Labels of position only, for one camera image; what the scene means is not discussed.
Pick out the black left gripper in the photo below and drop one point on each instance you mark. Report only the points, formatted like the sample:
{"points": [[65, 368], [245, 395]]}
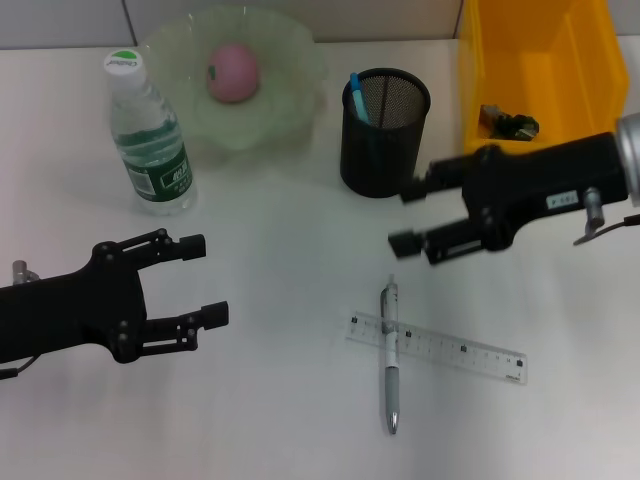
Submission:
{"points": [[75, 310]]}

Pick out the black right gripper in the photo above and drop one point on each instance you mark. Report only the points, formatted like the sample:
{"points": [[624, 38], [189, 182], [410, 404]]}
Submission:
{"points": [[540, 180]]}

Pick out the green plastic wrapper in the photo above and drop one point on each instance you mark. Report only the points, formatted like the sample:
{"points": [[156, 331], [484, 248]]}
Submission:
{"points": [[515, 125]]}

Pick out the clear bottle green label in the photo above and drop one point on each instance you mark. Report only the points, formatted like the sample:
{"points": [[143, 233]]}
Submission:
{"points": [[155, 165]]}

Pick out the blue scissors with sheath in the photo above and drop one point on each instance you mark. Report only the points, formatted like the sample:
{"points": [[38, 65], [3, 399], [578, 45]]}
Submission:
{"points": [[360, 100]]}

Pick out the transparent plastic ruler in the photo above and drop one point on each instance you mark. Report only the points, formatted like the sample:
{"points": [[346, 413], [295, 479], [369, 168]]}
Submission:
{"points": [[450, 347]]}

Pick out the pink toy peach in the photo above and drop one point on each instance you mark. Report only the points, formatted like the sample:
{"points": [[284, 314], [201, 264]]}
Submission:
{"points": [[235, 75]]}

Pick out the black mesh pen cup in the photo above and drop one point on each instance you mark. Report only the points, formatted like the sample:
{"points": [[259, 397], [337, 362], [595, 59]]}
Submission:
{"points": [[380, 160]]}

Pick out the white grey ballpoint pen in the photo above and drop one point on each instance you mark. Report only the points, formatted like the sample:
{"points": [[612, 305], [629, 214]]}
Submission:
{"points": [[392, 390]]}

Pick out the green glass fruit plate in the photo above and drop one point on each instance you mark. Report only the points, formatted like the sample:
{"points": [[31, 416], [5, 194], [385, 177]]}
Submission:
{"points": [[280, 115]]}

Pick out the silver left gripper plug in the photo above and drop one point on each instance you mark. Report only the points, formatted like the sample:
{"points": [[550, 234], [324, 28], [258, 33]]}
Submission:
{"points": [[21, 272]]}

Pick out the yellow plastic storage bin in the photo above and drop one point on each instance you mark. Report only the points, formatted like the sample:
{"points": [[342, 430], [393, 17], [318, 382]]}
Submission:
{"points": [[545, 50]]}

